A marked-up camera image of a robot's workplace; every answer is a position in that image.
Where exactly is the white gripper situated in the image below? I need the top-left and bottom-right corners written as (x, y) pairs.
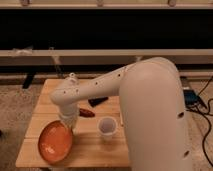
top-left (59, 111), bottom-right (79, 129)

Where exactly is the orange ceramic bowl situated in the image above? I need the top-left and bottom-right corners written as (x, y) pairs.
top-left (38, 120), bottom-right (73, 164)

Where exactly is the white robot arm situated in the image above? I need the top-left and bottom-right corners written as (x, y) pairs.
top-left (51, 57), bottom-right (193, 171)

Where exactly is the dark red sausage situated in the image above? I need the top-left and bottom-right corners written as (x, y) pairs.
top-left (79, 108), bottom-right (95, 118)

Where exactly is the black rectangular box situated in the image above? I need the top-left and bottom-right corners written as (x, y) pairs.
top-left (88, 97), bottom-right (108, 107)

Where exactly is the wooden table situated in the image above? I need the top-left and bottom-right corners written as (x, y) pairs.
top-left (16, 79), bottom-right (129, 168)

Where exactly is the blue device on floor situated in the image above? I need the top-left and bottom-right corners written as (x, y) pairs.
top-left (183, 90), bottom-right (198, 105)

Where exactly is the long wooden rail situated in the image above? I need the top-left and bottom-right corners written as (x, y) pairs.
top-left (0, 49), bottom-right (213, 66)

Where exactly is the black floor cable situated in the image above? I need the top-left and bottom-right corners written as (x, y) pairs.
top-left (181, 75), bottom-right (213, 168)

